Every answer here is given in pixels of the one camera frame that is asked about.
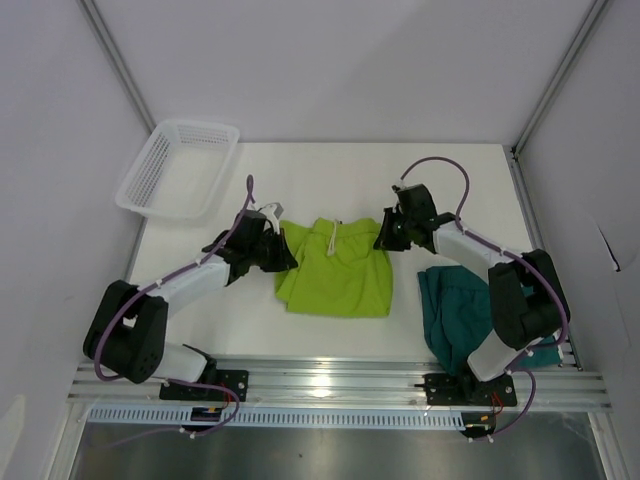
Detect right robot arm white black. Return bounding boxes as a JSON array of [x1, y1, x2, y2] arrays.
[[374, 184, 570, 404]]

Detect white plastic basket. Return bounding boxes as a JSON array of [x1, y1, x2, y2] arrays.
[[115, 119, 240, 221]]

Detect left aluminium frame post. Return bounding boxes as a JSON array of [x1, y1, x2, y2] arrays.
[[77, 0, 156, 134]]

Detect slotted white cable duct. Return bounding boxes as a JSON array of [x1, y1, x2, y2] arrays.
[[87, 404, 465, 431]]

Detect lime green shorts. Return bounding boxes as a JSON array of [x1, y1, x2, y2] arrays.
[[274, 218, 394, 318]]

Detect teal green shorts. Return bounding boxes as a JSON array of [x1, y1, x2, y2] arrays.
[[418, 266, 561, 382]]

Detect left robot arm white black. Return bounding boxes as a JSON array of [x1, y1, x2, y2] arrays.
[[83, 203, 297, 400]]

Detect aluminium mounting rail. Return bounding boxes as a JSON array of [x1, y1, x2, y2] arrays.
[[67, 356, 612, 413]]

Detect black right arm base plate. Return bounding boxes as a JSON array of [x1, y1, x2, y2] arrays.
[[415, 373, 518, 407]]

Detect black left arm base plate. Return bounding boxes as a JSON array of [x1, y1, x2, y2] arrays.
[[159, 368, 249, 402]]

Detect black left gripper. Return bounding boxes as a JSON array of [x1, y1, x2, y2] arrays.
[[248, 228, 297, 273]]

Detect right aluminium frame post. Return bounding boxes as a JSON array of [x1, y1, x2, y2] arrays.
[[510, 0, 614, 161]]

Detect aluminium frame post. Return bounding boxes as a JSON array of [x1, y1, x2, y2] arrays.
[[510, 0, 614, 161], [77, 0, 156, 134]]

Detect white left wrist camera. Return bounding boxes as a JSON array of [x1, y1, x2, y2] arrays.
[[258, 202, 284, 224]]

